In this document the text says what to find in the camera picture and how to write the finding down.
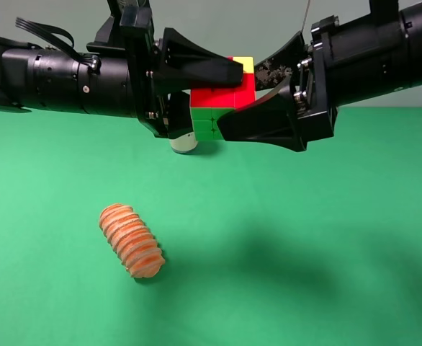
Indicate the orange sliced bread loaf toy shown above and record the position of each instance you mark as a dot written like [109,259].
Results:
[131,240]

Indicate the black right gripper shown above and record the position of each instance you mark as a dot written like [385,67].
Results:
[365,58]

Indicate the multicolour puzzle cube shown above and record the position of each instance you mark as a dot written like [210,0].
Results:
[208,105]

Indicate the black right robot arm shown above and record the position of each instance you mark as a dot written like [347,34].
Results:
[304,83]

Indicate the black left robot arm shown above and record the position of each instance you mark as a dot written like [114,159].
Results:
[125,71]

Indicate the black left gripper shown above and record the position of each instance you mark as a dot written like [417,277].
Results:
[129,33]

